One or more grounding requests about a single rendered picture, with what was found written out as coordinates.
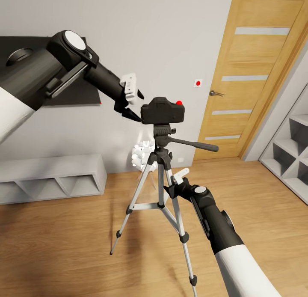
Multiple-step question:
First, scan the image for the digital camera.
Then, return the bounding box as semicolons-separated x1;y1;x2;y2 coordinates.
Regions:
140;97;185;125

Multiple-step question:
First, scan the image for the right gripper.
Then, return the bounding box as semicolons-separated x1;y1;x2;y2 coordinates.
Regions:
163;177;190;199

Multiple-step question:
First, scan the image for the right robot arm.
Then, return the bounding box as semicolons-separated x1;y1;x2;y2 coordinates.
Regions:
163;168;281;297

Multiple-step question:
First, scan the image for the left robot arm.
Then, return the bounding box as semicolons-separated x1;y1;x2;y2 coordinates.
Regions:
0;30;144;145

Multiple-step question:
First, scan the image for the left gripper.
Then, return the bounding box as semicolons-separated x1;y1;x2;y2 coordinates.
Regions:
98;69;144;122

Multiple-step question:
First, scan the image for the camera tripod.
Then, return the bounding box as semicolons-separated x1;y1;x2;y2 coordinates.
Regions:
110;123;219;297

